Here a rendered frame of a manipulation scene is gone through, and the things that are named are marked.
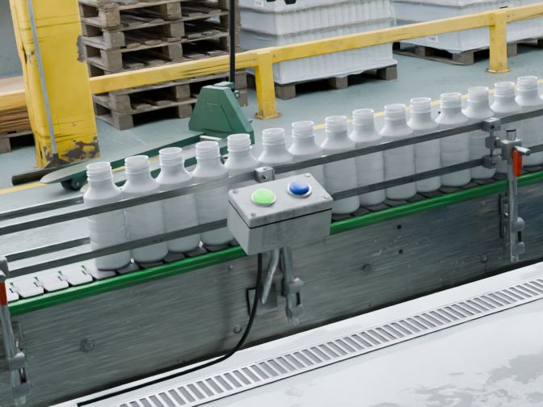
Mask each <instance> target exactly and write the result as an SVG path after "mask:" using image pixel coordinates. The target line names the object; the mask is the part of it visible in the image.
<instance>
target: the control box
mask: <svg viewBox="0 0 543 407"><path fill-rule="evenodd" d="M294 181H303V182H305V183H307V184H308V185H309V192H307V193H305V194H302V195H298V194H294V193H292V192H291V191H290V190H289V185H290V183H292V182H294ZM258 189H268V190H269V191H271V192H272V194H273V200H272V201H271V202H268V203H260V202H258V201H256V200H254V199H253V194H254V192H255V191H256V190H258ZM228 199H229V202H228V216H227V228H228V229H229V230H230V232H231V233H232V234H233V235H234V237H235V238H236V240H237V241H238V243H239V244H240V246H241V247H242V248H243V249H244V250H245V252H246V254H247V255H252V254H258V274H257V284H256V288H253V289H250V290H248V298H249V306H250V320H249V322H248V325H247V327H246V331H245V333H244V334H243V336H242V338H241V340H240V342H239V343H238V344H237V345H236V346H235V347H234V348H233V349H232V350H231V351H230V352H229V353H228V354H227V355H224V356H223V357H221V358H219V359H215V360H213V361H211V362H208V363H205V364H202V365H199V366H197V367H193V368H190V369H187V370H185V371H180V372H177V373H175V374H172V375H169V376H164V377H162V378H159V379H156V380H151V381H149V382H146V383H143V384H138V385H136V386H132V387H130V388H125V389H122V390H120V391H116V392H112V393H108V394H106V395H103V396H100V397H96V398H92V399H90V400H87V401H82V402H79V403H77V407H81V406H84V405H89V404H91V403H95V402H97V401H102V400H105V399H107V398H111V397H115V396H119V395H121V394H124V393H126V392H131V391H134V390H138V389H140V388H144V387H148V386H150V385H153V384H157V383H161V382H163V381H166V380H170V379H174V378H176V377H179V376H183V375H186V374H188V373H191V372H194V371H198V370H200V369H203V368H206V367H210V366H212V365H214V364H217V363H220V362H222V361H224V360H226V359H228V358H229V357H230V356H232V355H233V354H234V353H235V352H236V351H237V350H238V349H239V348H240V347H241V346H242V344H243V343H244V342H245V340H246V338H247V336H248V334H249V332H250V329H251V326H252V325H253V321H254V319H255V317H260V316H262V315H266V314H269V313H274V312H277V311H278V304H277V294H276V284H275V283H272V281H273V278H274V275H275V273H276V268H277V264H278V261H279V258H280V248H281V247H285V246H288V245H293V244H297V243H300V242H303V241H309V240H313V239H316V238H320V237H325V236H328V235H329V234H330V222H331V215H332V207H333V201H334V200H333V199H332V198H331V197H330V195H329V194H328V193H327V192H326V191H325V190H324V189H323V188H322V186H321V185H320V184H319V183H318V182H317V181H316V179H315V178H314V177H313V176H312V175H311V174H310V173H308V174H301V175H297V176H293V177H289V178H282V179H279V180H275V181H271V182H268V183H261V184H257V185H254V186H249V187H243V188H239V189H236V190H232V191H229V198H228ZM269 250H270V251H271V257H270V261H269V263H268V267H267V272H266V274H265V278H264V281H263V286H262V287H261V280H262V265H263V257H262V252H265V251H269Z"/></svg>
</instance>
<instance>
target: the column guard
mask: <svg viewBox="0 0 543 407"><path fill-rule="evenodd" d="M10 5H11V14H12V19H13V24H14V29H15V38H16V43H17V48H18V52H19V58H20V60H21V62H22V67H23V84H24V91H25V96H26V101H27V110H28V115H29V120H30V124H31V127H32V133H33V136H34V141H35V147H36V163H37V166H33V168H34V169H35V170H36V169H40V168H45V167H46V165H47V164H49V163H50V162H51V161H52V160H53V149H52V144H51V140H50V135H49V130H48V121H47V116H46V111H45V106H44V98H43V93H42V88H41V83H40V75H39V70H38V65H37V59H36V51H35V46H34V41H33V36H32V28H31V23H30V18H29V14H28V8H27V0H10ZM32 8H33V13H34V18H35V22H36V31H37V36H38V41H39V46H40V55H41V60H42V65H43V70H44V78H45V83H46V88H47V93H48V101H49V106H50V111H51V116H52V122H53V130H54V135H55V140H56V145H57V152H58V155H59V158H60V159H62V160H65V161H67V162H76V161H81V160H85V159H89V158H93V157H100V151H99V141H98V135H97V129H96V123H95V113H94V108H93V102H92V96H91V85H90V80H89V74H88V68H87V64H86V58H85V54H84V50H83V46H82V26H81V20H80V14H79V8H78V0H32Z"/></svg>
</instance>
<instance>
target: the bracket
mask: <svg viewBox="0 0 543 407"><path fill-rule="evenodd" d="M481 121H482V129H481V130H482V131H484V132H489V133H490V136H489V137H486V138H485V142H486V148H488V149H490V154H489V155H486V156H482V158H483V165H484V166H482V167H485V168H487V169H494V168H498V167H501V166H502V157H505V158H507V190H508V196H505V197H502V198H500V199H499V201H500V213H501V214H502V213H503V215H504V218H505V219H506V220H501V221H500V233H501V236H504V239H505V241H507V242H509V243H508V244H507V252H508V253H509V260H510V261H512V262H516V261H518V260H519V254H522V253H523V252H524V251H525V245H524V243H523V229H524V221H523V219H522V218H520V217H518V212H517V177H520V176H521V173H522V157H523V155H524V156H529V155H530V154H531V151H530V149H525V148H522V140H521V139H519V138H516V128H507V129H506V131H507V139H506V140H505V141H501V138H500V137H497V136H494V132H495V131H499V130H501V119H497V118H494V117H490V118H487V119H483V120H481ZM499 148H501V155H502V156H499V155H497V154H495V149H499ZM254 171H255V177H256V179H255V181H256V182H258V183H268V182H271V181H275V180H276V178H275V170H274V169H273V168H271V167H269V166H265V167H261V168H257V169H254ZM507 212H508V215H507ZM508 234H509V238H508ZM281 251H282V254H280V269H281V271H283V272H284V279H282V287H283V296H286V303H287V305H286V306H285V312H286V315H287V317H288V324H289V325H297V324H298V317H303V316H304V311H305V306H304V305H302V301H301V289H302V287H303V282H302V280H300V279H299V278H298V277H294V274H293V256H292V247H291V246H290V245H288V246H285V247H281ZM9 277H10V272H9V267H8V263H7V260H6V258H5V257H4V256H0V327H1V332H2V340H3V345H4V349H5V353H6V362H7V366H8V371H9V375H10V379H11V389H12V392H13V396H14V401H15V404H16V405H22V404H24V403H25V402H26V399H25V396H27V395H30V394H31V390H32V389H33V383H32V382H29V381H28V377H27V368H26V367H27V362H28V356H27V355H26V354H25V351H24V349H22V350H20V349H19V342H20V341H22V340H23V339H22V334H21V329H20V324H19V322H15V323H12V324H11V316H10V312H9V307H8V303H7V294H6V283H5V281H6V279H8V278H9ZM296 293H297V300H296Z"/></svg>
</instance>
